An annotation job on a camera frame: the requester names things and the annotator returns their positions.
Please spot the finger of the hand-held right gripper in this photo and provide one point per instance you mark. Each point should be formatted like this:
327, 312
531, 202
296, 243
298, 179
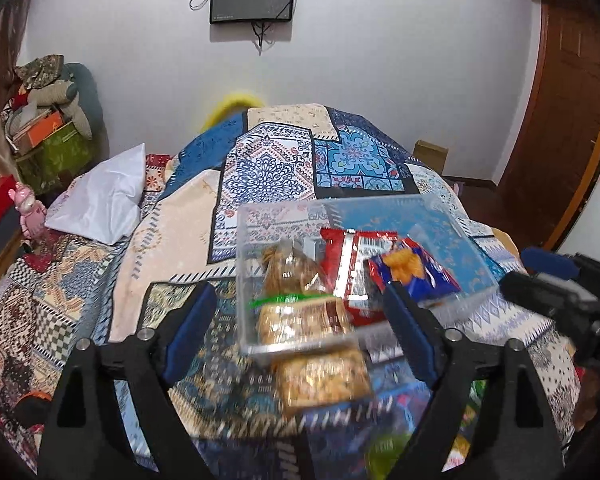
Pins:
550, 261
530, 292

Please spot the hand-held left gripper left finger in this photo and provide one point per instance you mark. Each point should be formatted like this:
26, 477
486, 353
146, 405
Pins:
196, 314

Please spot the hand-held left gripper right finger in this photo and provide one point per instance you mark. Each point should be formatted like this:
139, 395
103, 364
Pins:
409, 327

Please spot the blue and orange snack packet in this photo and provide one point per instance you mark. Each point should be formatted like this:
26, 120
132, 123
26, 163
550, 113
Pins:
410, 267

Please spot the red and white snack packet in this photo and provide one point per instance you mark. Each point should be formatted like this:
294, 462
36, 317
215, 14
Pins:
352, 265

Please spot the clear packet of golden crackers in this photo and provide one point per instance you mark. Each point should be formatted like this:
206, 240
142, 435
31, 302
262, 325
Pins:
322, 377

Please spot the clear plastic container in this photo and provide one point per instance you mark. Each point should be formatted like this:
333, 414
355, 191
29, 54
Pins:
450, 230

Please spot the clear packet of brown cookies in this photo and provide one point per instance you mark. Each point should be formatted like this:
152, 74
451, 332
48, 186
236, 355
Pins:
290, 270

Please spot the brown biscuit packet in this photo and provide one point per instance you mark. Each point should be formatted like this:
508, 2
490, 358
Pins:
300, 320

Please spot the dark blue snack packet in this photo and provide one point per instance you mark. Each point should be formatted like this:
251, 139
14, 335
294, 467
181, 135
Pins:
350, 440

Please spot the green snack packet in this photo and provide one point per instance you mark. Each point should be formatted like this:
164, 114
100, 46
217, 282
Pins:
385, 452

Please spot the brown wooden door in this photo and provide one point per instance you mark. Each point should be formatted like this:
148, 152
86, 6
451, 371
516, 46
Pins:
560, 125

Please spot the white pillow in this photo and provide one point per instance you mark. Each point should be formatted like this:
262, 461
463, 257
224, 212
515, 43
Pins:
102, 200

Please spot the patterned patchwork blanket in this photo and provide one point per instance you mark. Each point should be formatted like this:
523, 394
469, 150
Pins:
260, 170

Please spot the small cardboard box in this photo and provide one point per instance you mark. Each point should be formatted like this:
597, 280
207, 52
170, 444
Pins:
430, 156

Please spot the pink toy figure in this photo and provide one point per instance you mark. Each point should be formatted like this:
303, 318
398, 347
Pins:
30, 210

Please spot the yellow round object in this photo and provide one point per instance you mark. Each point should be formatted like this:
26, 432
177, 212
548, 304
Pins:
227, 107

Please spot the green patterned box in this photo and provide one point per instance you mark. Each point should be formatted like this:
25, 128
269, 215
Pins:
55, 157

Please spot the teal cushion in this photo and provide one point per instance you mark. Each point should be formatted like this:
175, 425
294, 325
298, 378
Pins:
87, 95

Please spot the orange shoe box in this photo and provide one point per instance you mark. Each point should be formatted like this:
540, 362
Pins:
35, 130

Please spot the grey stuffed toy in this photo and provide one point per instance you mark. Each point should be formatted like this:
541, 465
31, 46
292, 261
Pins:
60, 97

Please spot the camouflage cloth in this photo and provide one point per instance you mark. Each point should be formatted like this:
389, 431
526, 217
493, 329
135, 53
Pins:
40, 70

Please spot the brown curtain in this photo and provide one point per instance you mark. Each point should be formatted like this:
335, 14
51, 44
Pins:
0, 90

